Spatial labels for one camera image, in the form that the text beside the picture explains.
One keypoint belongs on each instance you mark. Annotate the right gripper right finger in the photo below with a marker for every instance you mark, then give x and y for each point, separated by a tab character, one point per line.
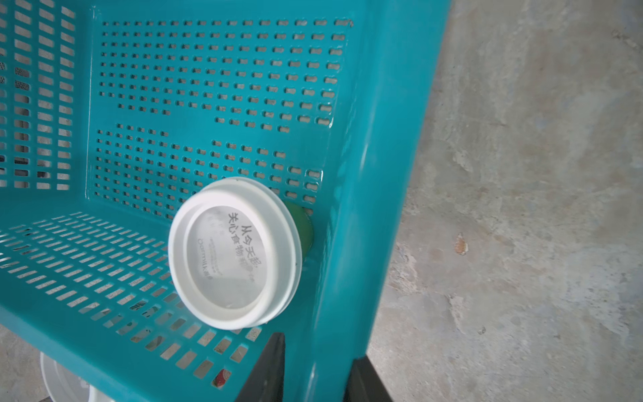
364	384

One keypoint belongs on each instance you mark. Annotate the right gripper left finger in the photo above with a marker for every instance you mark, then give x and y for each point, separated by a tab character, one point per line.
266	381

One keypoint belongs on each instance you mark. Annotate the yogurt cup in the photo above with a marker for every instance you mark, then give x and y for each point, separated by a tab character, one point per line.
236	253
63	385

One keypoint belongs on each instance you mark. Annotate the teal plastic basket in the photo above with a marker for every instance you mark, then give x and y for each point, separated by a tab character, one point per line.
114	113

